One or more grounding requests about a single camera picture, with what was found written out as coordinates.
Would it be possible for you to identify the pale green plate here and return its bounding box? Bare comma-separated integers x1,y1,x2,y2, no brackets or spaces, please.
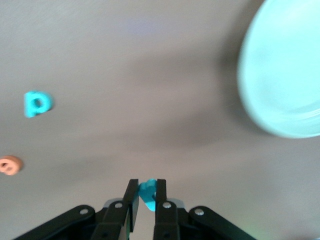
236,0,320,139

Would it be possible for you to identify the orange foam number 6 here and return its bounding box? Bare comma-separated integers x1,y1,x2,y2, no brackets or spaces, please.
0,155,24,176

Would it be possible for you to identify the teal foam letter J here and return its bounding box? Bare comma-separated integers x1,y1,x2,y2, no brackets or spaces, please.
138,177,158,211

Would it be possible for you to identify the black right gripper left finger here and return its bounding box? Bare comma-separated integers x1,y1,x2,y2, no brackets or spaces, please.
91,178,140,240

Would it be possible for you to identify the brown table cover sheet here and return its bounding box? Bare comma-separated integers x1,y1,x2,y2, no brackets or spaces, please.
0,0,320,240

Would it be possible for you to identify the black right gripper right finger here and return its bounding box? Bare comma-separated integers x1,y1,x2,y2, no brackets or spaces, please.
152,178,182,240

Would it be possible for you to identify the teal foam letter P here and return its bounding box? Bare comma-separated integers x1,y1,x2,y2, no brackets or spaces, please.
23,90,55,119

